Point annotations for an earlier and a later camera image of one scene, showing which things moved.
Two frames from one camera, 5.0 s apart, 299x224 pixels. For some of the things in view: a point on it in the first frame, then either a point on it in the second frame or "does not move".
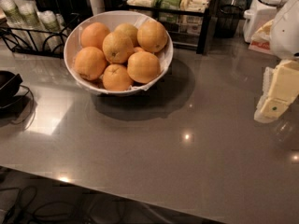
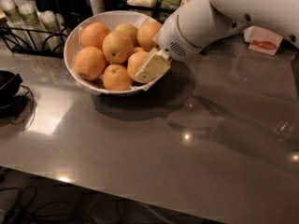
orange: [143, 67] does not move
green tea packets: [168, 1] does not move
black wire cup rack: [36, 42] does not move
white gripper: [286, 35] -> [172, 38]
